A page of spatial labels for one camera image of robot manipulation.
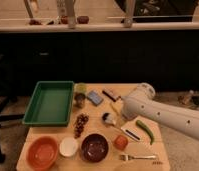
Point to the white black dish brush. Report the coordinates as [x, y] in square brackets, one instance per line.
[111, 120]

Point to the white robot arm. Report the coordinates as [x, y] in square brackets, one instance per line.
[139, 101]

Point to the purple bowl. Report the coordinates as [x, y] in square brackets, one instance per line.
[94, 148]

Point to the small white bowl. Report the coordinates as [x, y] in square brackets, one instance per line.
[68, 147]

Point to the orange bowl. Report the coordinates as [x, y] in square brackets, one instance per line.
[42, 153]

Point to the brown black block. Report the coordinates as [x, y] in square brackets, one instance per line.
[111, 94]

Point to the blue sponge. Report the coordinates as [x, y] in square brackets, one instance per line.
[94, 98]

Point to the bunch of dark grapes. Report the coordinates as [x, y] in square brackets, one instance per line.
[80, 122]

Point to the green chili pepper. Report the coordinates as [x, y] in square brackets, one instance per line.
[145, 128]

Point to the green plastic tray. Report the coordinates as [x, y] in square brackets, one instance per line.
[50, 104]

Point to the orange tomato toy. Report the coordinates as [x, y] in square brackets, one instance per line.
[120, 142]

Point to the silver fork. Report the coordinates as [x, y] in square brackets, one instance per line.
[127, 157]

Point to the black cabinet counter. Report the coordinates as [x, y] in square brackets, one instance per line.
[166, 58]

